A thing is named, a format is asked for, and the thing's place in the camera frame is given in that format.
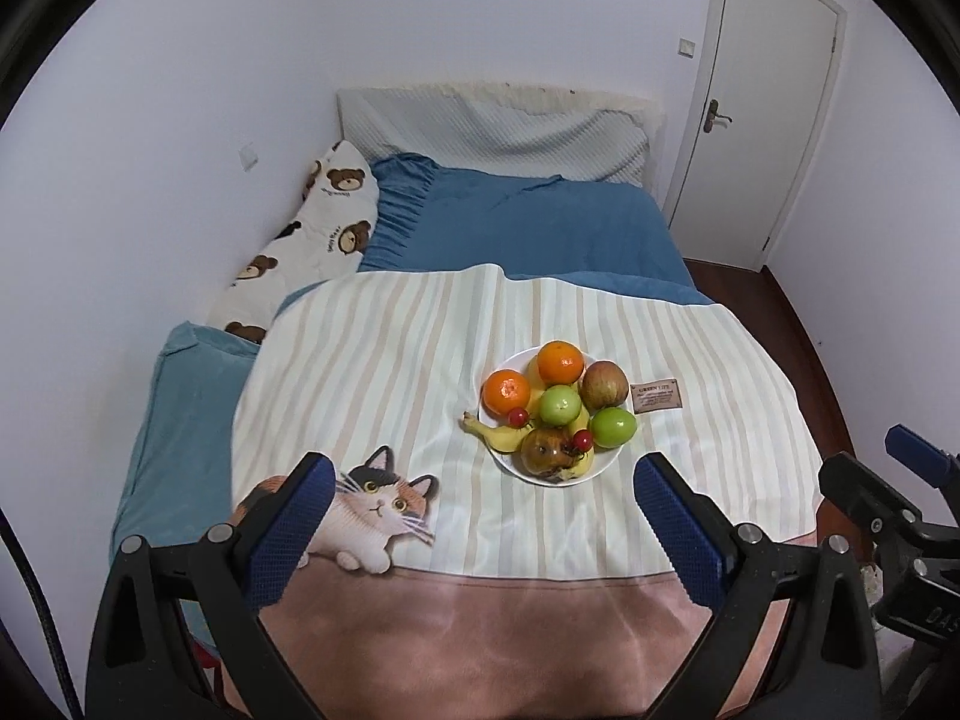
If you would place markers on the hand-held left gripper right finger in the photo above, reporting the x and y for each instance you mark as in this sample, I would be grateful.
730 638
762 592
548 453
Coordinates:
675 525

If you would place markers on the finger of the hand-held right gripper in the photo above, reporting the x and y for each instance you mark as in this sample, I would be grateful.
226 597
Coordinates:
922 456
862 495

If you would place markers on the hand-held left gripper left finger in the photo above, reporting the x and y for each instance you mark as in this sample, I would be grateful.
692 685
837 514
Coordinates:
292 532

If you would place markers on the white plate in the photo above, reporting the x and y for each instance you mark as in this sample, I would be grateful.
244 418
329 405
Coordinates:
607 457

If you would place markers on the green apple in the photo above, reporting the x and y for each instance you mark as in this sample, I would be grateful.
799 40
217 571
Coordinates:
561 405
613 429

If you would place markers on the small red cherry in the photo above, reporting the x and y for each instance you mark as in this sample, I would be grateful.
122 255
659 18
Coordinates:
517 416
581 439

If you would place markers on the bruised brown apple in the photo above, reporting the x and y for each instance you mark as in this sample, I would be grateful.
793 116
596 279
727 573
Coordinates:
544 454

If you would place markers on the wrinkled red apple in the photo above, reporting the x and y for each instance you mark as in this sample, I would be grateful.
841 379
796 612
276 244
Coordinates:
604 385

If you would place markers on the mandarin orange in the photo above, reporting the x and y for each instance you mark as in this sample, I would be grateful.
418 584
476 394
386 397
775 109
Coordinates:
561 362
505 393

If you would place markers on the striped cat print blanket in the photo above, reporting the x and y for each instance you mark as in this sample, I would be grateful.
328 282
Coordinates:
420 360

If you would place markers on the bear print pillow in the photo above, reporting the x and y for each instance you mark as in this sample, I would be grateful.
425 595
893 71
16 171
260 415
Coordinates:
322 232

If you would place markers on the blue bed sheet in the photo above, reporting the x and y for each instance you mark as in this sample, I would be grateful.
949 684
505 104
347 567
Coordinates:
540 225

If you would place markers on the white door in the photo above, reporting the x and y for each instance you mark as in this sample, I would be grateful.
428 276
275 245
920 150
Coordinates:
765 90

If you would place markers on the white wall socket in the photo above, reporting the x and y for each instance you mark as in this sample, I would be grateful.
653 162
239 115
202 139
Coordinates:
248 158

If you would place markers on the white light switch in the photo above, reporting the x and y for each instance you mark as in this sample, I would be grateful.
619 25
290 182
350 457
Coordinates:
687 46

